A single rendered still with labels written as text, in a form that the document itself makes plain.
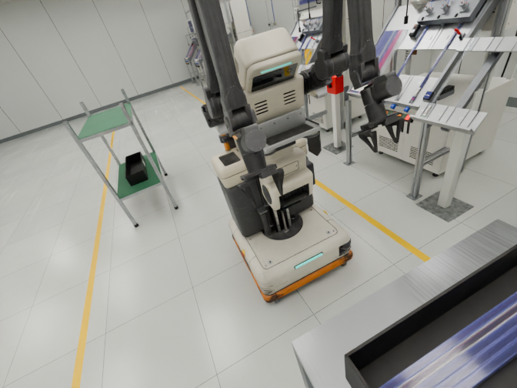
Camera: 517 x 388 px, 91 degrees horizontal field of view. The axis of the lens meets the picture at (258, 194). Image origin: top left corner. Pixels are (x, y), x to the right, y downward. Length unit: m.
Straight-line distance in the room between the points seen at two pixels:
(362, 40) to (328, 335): 0.80
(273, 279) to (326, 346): 0.83
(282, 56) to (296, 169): 0.50
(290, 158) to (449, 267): 0.70
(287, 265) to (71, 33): 9.33
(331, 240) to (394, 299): 0.86
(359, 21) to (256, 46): 0.32
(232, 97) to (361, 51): 0.42
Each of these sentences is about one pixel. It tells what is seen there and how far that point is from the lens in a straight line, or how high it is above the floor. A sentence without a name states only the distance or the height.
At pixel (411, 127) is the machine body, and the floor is 0.40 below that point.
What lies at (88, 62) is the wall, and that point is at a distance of 9.96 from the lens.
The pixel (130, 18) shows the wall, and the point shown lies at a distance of 9.92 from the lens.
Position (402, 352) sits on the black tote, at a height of 0.81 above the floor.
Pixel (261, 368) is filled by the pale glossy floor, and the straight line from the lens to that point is 1.56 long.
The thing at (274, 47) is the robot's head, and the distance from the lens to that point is 0.99.
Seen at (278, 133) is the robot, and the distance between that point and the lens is 1.06.
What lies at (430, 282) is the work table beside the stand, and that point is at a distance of 0.80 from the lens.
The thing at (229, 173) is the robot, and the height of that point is 0.78.
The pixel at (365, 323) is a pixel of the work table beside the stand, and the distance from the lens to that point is 0.71.
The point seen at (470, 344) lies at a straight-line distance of 0.69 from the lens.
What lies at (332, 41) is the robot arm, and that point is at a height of 1.30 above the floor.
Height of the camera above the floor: 1.43
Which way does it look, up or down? 35 degrees down
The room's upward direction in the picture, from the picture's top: 16 degrees counter-clockwise
